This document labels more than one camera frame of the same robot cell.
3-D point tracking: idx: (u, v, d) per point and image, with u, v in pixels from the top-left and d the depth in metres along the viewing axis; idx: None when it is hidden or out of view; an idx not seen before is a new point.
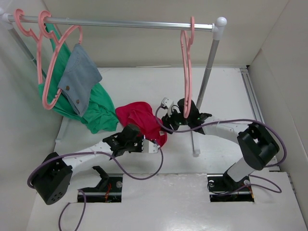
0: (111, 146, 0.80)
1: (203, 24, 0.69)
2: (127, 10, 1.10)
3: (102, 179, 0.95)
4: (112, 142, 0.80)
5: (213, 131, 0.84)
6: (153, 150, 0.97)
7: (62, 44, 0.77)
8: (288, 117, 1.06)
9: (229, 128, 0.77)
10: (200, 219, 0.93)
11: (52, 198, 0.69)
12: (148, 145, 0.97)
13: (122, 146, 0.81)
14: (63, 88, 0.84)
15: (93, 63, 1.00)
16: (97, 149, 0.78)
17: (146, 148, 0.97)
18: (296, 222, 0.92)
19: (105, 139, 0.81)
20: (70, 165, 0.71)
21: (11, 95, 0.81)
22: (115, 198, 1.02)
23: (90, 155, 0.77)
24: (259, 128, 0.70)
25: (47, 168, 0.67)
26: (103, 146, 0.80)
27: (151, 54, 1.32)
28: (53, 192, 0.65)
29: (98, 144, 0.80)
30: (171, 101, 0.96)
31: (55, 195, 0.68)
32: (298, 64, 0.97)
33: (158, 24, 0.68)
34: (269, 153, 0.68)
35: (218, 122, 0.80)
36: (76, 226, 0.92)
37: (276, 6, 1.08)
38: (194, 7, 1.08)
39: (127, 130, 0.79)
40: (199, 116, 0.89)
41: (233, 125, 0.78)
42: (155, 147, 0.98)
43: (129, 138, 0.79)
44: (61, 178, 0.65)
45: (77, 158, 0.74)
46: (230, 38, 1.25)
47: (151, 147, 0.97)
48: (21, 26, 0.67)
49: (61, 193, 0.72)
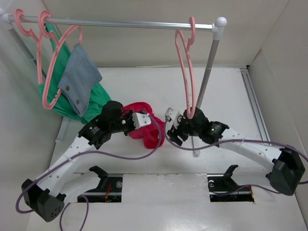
0: (89, 136, 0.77)
1: (203, 24, 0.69)
2: (127, 10, 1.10)
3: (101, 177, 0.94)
4: (91, 130, 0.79)
5: (235, 149, 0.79)
6: (144, 121, 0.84)
7: (62, 44, 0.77)
8: (288, 117, 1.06)
9: (258, 152, 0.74)
10: (200, 219, 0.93)
11: (53, 214, 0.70)
12: (136, 118, 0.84)
13: (104, 132, 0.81)
14: (63, 88, 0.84)
15: (93, 63, 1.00)
16: (74, 153, 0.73)
17: (136, 123, 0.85)
18: (296, 222, 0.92)
19: (80, 134, 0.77)
20: (47, 188, 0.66)
21: (11, 96, 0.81)
22: (115, 198, 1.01)
23: (67, 165, 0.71)
24: (292, 154, 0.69)
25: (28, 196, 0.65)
26: (79, 144, 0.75)
27: (151, 54, 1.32)
28: (45, 213, 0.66)
29: (73, 145, 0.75)
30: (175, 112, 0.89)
31: (51, 212, 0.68)
32: (298, 64, 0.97)
33: (158, 24, 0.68)
34: (299, 177, 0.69)
35: (243, 140, 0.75)
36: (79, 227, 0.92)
37: (276, 6, 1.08)
38: (194, 7, 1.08)
39: (107, 110, 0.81)
40: (213, 127, 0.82)
41: (262, 148, 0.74)
42: (146, 118, 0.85)
43: (109, 118, 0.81)
44: (42, 203, 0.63)
45: (53, 176, 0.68)
46: (230, 38, 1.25)
47: (139, 118, 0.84)
48: (21, 26, 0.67)
49: (62, 205, 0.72)
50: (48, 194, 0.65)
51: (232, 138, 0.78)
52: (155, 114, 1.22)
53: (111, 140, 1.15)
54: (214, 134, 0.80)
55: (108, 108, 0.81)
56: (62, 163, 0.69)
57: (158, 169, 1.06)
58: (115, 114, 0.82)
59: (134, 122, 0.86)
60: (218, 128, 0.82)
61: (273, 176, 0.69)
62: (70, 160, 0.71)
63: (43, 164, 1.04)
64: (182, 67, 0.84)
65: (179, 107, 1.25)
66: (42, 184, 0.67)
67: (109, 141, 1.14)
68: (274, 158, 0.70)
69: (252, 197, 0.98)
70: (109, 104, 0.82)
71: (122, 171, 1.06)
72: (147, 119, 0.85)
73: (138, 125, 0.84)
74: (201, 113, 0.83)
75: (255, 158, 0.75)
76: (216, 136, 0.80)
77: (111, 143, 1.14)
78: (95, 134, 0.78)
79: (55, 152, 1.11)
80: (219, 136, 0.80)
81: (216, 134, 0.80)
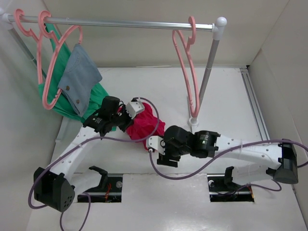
0: (95, 127, 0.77)
1: (203, 24, 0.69)
2: (127, 10, 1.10)
3: (102, 175, 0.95)
4: (96, 121, 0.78)
5: (237, 156, 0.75)
6: (138, 107, 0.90)
7: (62, 44, 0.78)
8: (288, 116, 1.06)
9: (261, 155, 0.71)
10: (200, 219, 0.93)
11: (66, 205, 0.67)
12: (130, 107, 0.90)
13: (107, 121, 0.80)
14: (63, 88, 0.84)
15: (93, 63, 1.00)
16: (83, 140, 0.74)
17: (133, 112, 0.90)
18: (296, 222, 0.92)
19: (85, 125, 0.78)
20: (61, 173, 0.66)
21: (11, 96, 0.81)
22: (115, 198, 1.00)
23: (78, 151, 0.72)
24: (291, 147, 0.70)
25: (42, 184, 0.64)
26: (85, 133, 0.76)
27: (151, 54, 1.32)
28: (61, 200, 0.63)
29: (81, 133, 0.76)
30: (155, 137, 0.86)
31: (65, 201, 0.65)
32: (298, 64, 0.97)
33: (159, 24, 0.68)
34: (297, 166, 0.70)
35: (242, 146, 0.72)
36: (80, 226, 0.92)
37: (276, 6, 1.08)
38: (194, 7, 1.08)
39: (107, 102, 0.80)
40: (203, 139, 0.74)
41: (263, 150, 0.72)
42: (138, 104, 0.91)
43: (111, 109, 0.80)
44: (58, 186, 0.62)
45: (65, 161, 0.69)
46: (230, 38, 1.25)
47: (134, 106, 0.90)
48: (21, 26, 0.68)
49: (73, 196, 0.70)
50: (63, 178, 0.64)
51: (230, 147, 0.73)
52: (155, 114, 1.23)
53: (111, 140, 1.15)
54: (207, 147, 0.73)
55: (109, 99, 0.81)
56: (72, 149, 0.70)
57: (158, 168, 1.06)
58: (116, 106, 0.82)
59: (130, 113, 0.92)
60: (206, 137, 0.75)
61: (278, 173, 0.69)
62: (81, 145, 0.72)
63: (43, 164, 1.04)
64: (183, 70, 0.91)
65: (179, 107, 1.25)
66: (54, 170, 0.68)
67: (109, 141, 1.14)
68: (278, 157, 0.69)
69: (252, 197, 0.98)
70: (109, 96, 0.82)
71: (123, 171, 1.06)
72: (141, 105, 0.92)
73: (134, 112, 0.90)
74: (181, 130, 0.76)
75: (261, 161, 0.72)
76: (210, 147, 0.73)
77: (111, 143, 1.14)
78: (98, 122, 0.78)
79: (55, 152, 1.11)
80: (213, 147, 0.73)
81: (208, 147, 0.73)
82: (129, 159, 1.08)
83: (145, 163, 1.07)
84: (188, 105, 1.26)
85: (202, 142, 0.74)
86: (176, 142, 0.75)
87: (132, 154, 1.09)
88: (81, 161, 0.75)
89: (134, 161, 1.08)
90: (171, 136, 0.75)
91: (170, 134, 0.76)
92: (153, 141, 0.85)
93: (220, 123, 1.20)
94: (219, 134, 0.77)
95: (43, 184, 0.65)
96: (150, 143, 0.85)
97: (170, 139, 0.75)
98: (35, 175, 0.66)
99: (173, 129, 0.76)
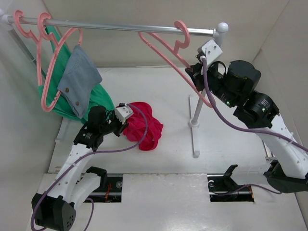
0: (87, 143, 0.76)
1: (204, 29, 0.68)
2: (126, 9, 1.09)
3: (101, 174, 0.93)
4: (85, 137, 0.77)
5: (273, 144, 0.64)
6: (126, 111, 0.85)
7: (62, 45, 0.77)
8: (287, 117, 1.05)
9: (297, 160, 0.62)
10: (199, 219, 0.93)
11: (68, 224, 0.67)
12: (118, 112, 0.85)
13: (97, 134, 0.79)
14: (63, 90, 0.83)
15: (94, 65, 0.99)
16: (76, 158, 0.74)
17: (121, 118, 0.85)
18: (296, 222, 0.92)
19: (77, 142, 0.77)
20: (60, 195, 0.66)
21: (11, 97, 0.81)
22: (115, 198, 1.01)
23: (73, 170, 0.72)
24: None
25: (41, 211, 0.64)
26: (78, 150, 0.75)
27: (151, 54, 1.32)
28: (63, 223, 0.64)
29: (73, 151, 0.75)
30: (219, 50, 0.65)
31: (67, 222, 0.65)
32: (298, 65, 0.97)
33: (161, 28, 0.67)
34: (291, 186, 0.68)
35: (291, 142, 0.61)
36: (84, 226, 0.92)
37: (277, 6, 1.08)
38: (194, 6, 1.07)
39: (92, 116, 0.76)
40: (263, 107, 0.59)
41: (300, 157, 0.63)
42: (126, 108, 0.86)
43: (98, 122, 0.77)
44: (58, 210, 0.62)
45: (61, 183, 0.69)
46: (230, 38, 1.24)
47: (121, 111, 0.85)
48: (21, 27, 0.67)
49: (75, 214, 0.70)
50: (62, 200, 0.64)
51: (287, 140, 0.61)
52: (155, 114, 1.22)
53: (110, 140, 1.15)
54: (261, 114, 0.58)
55: (93, 112, 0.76)
56: (68, 169, 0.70)
57: (158, 168, 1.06)
58: (102, 118, 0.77)
59: (120, 119, 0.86)
60: (268, 105, 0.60)
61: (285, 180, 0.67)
62: (75, 164, 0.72)
63: (43, 164, 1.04)
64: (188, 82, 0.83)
65: (179, 107, 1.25)
66: (52, 193, 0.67)
67: (109, 141, 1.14)
68: (306, 171, 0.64)
69: (253, 197, 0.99)
70: (95, 108, 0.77)
71: (123, 171, 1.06)
72: (129, 109, 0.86)
73: (123, 118, 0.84)
74: (255, 79, 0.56)
75: (286, 164, 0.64)
76: (263, 118, 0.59)
77: (111, 143, 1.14)
78: (90, 138, 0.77)
79: (55, 152, 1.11)
80: (266, 122, 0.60)
81: (263, 116, 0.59)
82: (129, 159, 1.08)
83: (145, 163, 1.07)
84: (188, 105, 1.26)
85: (260, 107, 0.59)
86: (239, 85, 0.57)
87: (132, 153, 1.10)
88: (78, 178, 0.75)
89: (134, 161, 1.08)
90: (245, 76, 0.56)
91: (245, 72, 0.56)
92: (214, 51, 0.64)
93: (221, 123, 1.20)
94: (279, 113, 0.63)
95: (43, 209, 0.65)
96: (209, 51, 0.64)
97: (242, 79, 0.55)
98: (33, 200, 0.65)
99: (248, 68, 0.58)
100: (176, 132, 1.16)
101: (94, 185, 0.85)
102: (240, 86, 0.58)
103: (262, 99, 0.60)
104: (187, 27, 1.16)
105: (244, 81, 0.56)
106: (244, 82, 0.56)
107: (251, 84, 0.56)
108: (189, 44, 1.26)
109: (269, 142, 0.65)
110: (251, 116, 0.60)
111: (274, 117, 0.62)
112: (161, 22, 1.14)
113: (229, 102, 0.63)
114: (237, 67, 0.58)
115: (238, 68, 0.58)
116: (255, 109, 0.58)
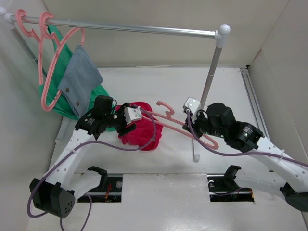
0: (88, 128, 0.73)
1: (207, 31, 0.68)
2: (127, 10, 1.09)
3: (101, 174, 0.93)
4: (87, 122, 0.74)
5: (269, 163, 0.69)
6: (135, 115, 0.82)
7: (63, 45, 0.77)
8: (288, 117, 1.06)
9: (295, 174, 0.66)
10: (200, 219, 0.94)
11: (67, 211, 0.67)
12: (127, 112, 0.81)
13: (101, 120, 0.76)
14: (63, 90, 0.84)
15: (95, 65, 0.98)
16: (76, 144, 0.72)
17: (128, 118, 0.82)
18: (296, 222, 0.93)
19: (78, 126, 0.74)
20: (58, 182, 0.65)
21: (11, 96, 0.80)
22: (115, 198, 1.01)
23: (71, 157, 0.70)
24: None
25: (39, 195, 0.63)
26: (79, 136, 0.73)
27: (151, 55, 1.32)
28: (61, 209, 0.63)
29: (73, 137, 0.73)
30: (197, 102, 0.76)
31: (65, 208, 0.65)
32: (298, 66, 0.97)
33: (163, 29, 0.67)
34: None
35: (282, 158, 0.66)
36: (81, 227, 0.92)
37: (277, 6, 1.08)
38: (194, 7, 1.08)
39: (99, 101, 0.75)
40: (245, 132, 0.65)
41: (299, 170, 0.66)
42: (137, 111, 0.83)
43: (104, 110, 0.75)
44: (56, 197, 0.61)
45: (60, 170, 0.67)
46: (231, 38, 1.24)
47: (131, 112, 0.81)
48: (23, 27, 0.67)
49: (73, 199, 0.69)
50: (60, 188, 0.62)
51: (277, 157, 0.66)
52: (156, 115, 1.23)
53: (111, 140, 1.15)
54: (245, 139, 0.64)
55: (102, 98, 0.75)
56: (67, 156, 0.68)
57: (158, 168, 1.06)
58: (108, 106, 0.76)
59: (126, 118, 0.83)
60: (249, 130, 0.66)
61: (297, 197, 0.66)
62: (75, 151, 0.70)
63: (43, 164, 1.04)
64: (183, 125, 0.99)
65: (179, 107, 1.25)
66: (50, 179, 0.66)
67: (109, 141, 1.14)
68: None
69: (253, 197, 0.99)
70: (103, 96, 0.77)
71: (123, 171, 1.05)
72: (139, 113, 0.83)
73: (130, 120, 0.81)
74: (229, 111, 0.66)
75: (290, 179, 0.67)
76: (248, 142, 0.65)
77: (111, 143, 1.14)
78: (92, 124, 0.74)
79: (55, 152, 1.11)
80: (252, 145, 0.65)
81: (248, 140, 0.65)
82: (129, 159, 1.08)
83: (145, 163, 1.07)
84: None
85: (244, 133, 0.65)
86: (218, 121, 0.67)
87: (132, 154, 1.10)
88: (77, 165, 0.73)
89: (134, 161, 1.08)
90: (217, 113, 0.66)
91: (217, 110, 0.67)
92: (194, 104, 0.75)
93: None
94: (263, 134, 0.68)
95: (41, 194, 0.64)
96: (191, 105, 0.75)
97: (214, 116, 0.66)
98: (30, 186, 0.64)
99: (220, 106, 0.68)
100: (176, 132, 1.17)
101: (85, 189, 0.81)
102: (220, 121, 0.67)
103: (244, 127, 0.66)
104: (187, 27, 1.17)
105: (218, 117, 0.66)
106: (219, 117, 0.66)
107: (225, 117, 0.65)
108: (189, 45, 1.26)
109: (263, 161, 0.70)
110: (238, 143, 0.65)
111: (259, 138, 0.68)
112: (162, 22, 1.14)
113: (223, 135, 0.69)
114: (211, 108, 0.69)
115: (212, 108, 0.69)
116: (239, 136, 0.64)
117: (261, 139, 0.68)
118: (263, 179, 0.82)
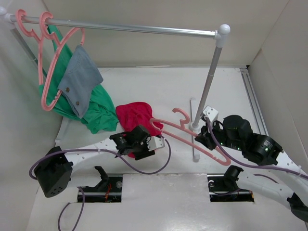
0: (118, 144, 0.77)
1: (207, 31, 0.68)
2: (126, 10, 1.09)
3: (102, 180, 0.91)
4: (120, 140, 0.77)
5: (285, 178, 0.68)
6: (160, 144, 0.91)
7: (63, 45, 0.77)
8: (288, 117, 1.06)
9: None
10: (200, 219, 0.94)
11: (52, 192, 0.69)
12: (153, 140, 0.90)
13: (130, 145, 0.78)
14: (64, 90, 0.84)
15: (95, 65, 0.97)
16: (102, 146, 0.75)
17: (152, 145, 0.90)
18: (296, 222, 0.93)
19: (112, 137, 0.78)
20: (71, 161, 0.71)
21: (11, 96, 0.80)
22: (115, 198, 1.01)
23: (94, 153, 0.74)
24: None
25: (49, 161, 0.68)
26: (108, 143, 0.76)
27: (152, 55, 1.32)
28: (51, 186, 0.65)
29: (104, 141, 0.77)
30: (215, 112, 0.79)
31: (54, 188, 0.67)
32: (298, 66, 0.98)
33: (163, 29, 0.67)
34: None
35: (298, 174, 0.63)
36: (73, 226, 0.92)
37: (276, 6, 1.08)
38: (194, 7, 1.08)
39: (137, 130, 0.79)
40: (265, 146, 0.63)
41: None
42: (161, 141, 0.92)
43: (138, 138, 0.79)
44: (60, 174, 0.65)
45: (80, 155, 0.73)
46: (230, 38, 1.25)
47: (157, 140, 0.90)
48: (23, 27, 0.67)
49: (63, 188, 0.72)
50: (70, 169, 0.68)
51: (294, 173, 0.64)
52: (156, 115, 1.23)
53: None
54: (265, 154, 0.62)
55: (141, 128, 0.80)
56: (90, 150, 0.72)
57: (158, 168, 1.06)
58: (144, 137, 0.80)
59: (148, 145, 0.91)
60: (269, 145, 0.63)
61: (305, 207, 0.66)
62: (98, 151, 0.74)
63: None
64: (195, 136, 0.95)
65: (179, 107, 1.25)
66: (69, 155, 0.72)
67: None
68: None
69: (253, 197, 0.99)
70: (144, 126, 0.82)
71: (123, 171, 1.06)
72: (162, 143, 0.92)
73: (154, 146, 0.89)
74: (247, 124, 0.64)
75: (306, 198, 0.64)
76: (268, 157, 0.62)
77: None
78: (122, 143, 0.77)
79: None
80: (272, 160, 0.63)
81: (268, 155, 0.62)
82: (129, 160, 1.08)
83: (145, 163, 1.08)
84: (188, 105, 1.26)
85: (263, 147, 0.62)
86: (235, 134, 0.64)
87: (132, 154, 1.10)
88: (95, 161, 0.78)
89: (134, 161, 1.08)
90: (235, 126, 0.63)
91: (235, 122, 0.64)
92: (212, 112, 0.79)
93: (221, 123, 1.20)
94: (282, 149, 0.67)
95: (51, 162, 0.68)
96: (209, 112, 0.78)
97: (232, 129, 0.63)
98: (51, 150, 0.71)
99: (237, 118, 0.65)
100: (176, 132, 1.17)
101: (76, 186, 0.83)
102: (237, 134, 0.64)
103: (263, 141, 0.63)
104: (187, 27, 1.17)
105: (235, 130, 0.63)
106: (236, 130, 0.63)
107: (243, 130, 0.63)
108: (189, 44, 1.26)
109: (281, 177, 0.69)
110: (257, 156, 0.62)
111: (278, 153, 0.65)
112: (162, 22, 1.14)
113: (240, 148, 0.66)
114: (226, 120, 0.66)
115: (229, 121, 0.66)
116: (259, 150, 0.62)
117: (280, 154, 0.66)
118: (269, 185, 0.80)
